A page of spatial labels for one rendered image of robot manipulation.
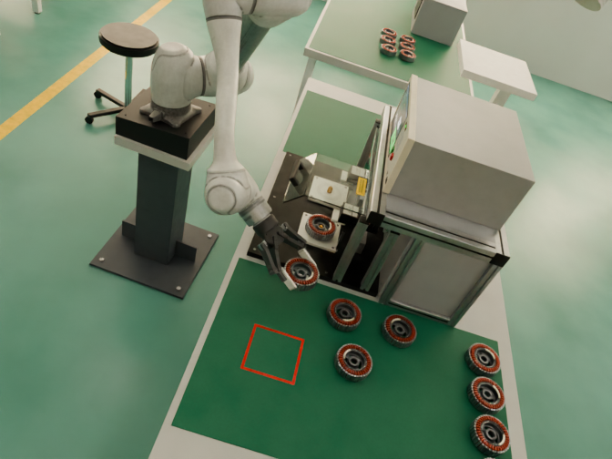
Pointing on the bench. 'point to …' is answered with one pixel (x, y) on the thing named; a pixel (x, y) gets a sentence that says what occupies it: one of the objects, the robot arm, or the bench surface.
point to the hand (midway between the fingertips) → (300, 272)
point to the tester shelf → (487, 239)
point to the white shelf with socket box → (495, 72)
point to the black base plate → (325, 262)
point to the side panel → (437, 282)
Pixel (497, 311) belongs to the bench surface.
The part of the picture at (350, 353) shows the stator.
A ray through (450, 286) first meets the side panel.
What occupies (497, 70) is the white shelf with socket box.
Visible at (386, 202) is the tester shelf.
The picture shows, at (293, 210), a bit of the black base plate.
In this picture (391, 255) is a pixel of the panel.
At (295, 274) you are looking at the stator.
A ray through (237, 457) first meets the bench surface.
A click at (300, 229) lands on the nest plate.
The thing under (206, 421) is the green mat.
